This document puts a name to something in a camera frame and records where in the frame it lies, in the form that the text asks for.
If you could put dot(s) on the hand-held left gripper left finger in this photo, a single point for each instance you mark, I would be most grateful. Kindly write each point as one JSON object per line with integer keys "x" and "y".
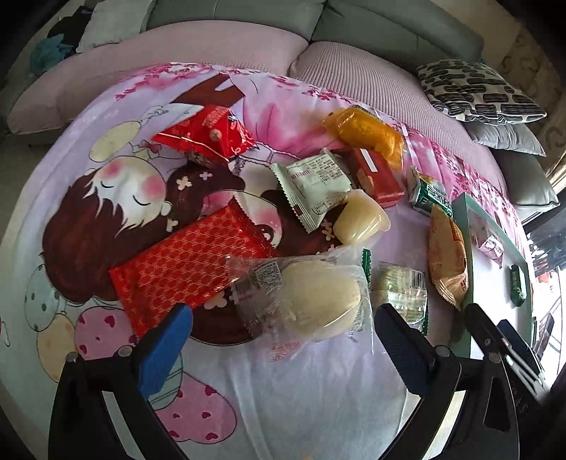
{"x": 163, "y": 349}

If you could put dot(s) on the grey sofa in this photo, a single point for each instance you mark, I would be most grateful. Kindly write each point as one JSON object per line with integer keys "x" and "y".
{"x": 376, "y": 22}

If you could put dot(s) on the pink snack packet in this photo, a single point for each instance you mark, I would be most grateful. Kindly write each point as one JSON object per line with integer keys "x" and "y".
{"x": 488, "y": 243}

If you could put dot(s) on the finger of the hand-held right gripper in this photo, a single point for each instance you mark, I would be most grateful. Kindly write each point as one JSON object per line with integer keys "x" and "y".
{"x": 482, "y": 329}
{"x": 519, "y": 349}

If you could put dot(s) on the clear-wrapped white pastry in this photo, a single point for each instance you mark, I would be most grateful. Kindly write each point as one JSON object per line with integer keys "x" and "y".
{"x": 309, "y": 300}

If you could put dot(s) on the printed blanket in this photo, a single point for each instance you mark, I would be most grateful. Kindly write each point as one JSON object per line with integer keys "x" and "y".
{"x": 265, "y": 398}

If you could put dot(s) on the large red patterned snack packet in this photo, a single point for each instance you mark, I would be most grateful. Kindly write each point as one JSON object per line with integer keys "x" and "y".
{"x": 190, "y": 265}

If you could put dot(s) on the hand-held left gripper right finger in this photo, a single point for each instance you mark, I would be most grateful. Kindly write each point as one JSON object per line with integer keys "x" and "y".
{"x": 398, "y": 349}

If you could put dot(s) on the small dark green packet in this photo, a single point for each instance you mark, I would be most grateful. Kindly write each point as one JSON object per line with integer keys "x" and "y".
{"x": 516, "y": 287}

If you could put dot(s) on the teal cloth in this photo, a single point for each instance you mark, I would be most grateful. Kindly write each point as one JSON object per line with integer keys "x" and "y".
{"x": 48, "y": 51}

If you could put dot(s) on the teal cardboard box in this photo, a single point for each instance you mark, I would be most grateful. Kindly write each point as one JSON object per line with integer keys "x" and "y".
{"x": 491, "y": 283}

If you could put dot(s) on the grey pillow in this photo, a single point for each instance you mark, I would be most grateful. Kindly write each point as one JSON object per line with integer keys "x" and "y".
{"x": 508, "y": 137}

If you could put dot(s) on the white and green snack packet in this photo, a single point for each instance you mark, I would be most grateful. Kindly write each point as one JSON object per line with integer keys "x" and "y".
{"x": 309, "y": 181}

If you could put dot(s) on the dark red snack packet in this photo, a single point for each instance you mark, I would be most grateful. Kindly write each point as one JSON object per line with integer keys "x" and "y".
{"x": 376, "y": 177}

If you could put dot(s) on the orange translucent snack packet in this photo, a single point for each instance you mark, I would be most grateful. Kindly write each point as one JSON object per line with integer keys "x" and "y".
{"x": 362, "y": 130}

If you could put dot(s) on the dark clothes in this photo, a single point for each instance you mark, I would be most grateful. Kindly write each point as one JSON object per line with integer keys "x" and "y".
{"x": 70, "y": 26}

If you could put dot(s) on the red triangular snack packet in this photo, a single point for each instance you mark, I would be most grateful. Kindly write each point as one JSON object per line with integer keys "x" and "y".
{"x": 208, "y": 130}

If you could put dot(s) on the pale yellow jelly cup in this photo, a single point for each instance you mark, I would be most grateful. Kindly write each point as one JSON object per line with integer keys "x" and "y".
{"x": 360, "y": 219}

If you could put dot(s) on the yellow potato chip packet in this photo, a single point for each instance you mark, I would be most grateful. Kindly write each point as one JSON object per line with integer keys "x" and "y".
{"x": 444, "y": 252}

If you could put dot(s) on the clear green-edged snack packet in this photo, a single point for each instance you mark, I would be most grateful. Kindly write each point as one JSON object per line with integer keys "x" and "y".
{"x": 400, "y": 287}

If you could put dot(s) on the pink sofa cover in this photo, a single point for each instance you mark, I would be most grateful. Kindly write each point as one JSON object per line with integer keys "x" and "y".
{"x": 177, "y": 48}

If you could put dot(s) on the black and white patterned pillow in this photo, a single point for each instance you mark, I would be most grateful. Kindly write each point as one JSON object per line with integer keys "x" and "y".
{"x": 477, "y": 90}

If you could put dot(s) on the green and white striped packet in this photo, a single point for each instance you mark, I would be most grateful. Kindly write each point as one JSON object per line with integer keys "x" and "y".
{"x": 429, "y": 197}

